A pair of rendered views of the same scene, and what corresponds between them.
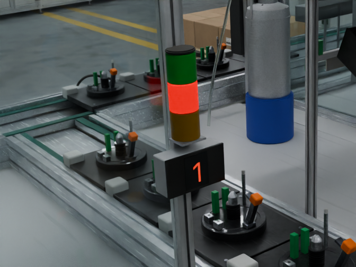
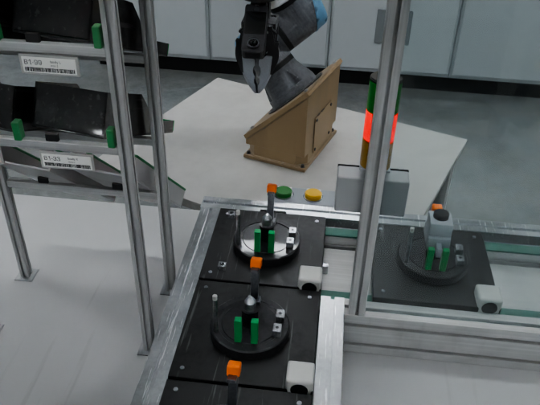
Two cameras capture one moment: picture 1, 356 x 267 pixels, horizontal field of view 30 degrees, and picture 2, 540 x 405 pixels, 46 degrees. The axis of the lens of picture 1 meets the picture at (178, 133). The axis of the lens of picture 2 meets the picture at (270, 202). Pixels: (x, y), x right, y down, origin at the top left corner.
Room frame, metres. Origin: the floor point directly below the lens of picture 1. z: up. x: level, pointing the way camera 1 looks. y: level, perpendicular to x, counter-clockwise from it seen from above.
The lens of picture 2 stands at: (1.88, 0.42, 1.81)
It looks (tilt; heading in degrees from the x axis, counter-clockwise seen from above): 35 degrees down; 219
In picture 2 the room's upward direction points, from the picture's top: 2 degrees clockwise
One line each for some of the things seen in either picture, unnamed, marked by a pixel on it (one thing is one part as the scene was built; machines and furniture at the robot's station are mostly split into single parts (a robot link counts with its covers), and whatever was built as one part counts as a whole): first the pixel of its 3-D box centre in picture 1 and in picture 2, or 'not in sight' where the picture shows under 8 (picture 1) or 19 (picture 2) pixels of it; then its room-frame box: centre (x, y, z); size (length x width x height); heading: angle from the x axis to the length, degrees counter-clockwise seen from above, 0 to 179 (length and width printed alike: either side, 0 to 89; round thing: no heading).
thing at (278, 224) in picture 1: (232, 207); (250, 313); (1.27, -0.11, 1.01); 0.24 x 0.24 x 0.13; 33
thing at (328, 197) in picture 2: not in sight; (312, 206); (0.84, -0.28, 0.93); 0.21 x 0.07 x 0.06; 123
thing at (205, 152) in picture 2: not in sight; (285, 155); (0.58, -0.57, 0.84); 0.90 x 0.70 x 0.03; 102
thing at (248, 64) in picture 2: not in sight; (251, 68); (0.91, -0.41, 1.27); 0.06 x 0.03 x 0.09; 33
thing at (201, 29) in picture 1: (239, 37); not in sight; (6.47, -0.67, 0.20); 1.20 x 0.80 x 0.41; 32
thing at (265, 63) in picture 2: not in sight; (265, 70); (0.90, -0.39, 1.27); 0.06 x 0.03 x 0.09; 33
